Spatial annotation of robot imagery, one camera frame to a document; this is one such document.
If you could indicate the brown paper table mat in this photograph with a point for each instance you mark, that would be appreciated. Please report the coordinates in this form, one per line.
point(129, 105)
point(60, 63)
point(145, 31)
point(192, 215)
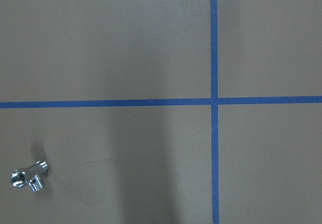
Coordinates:
point(162, 111)

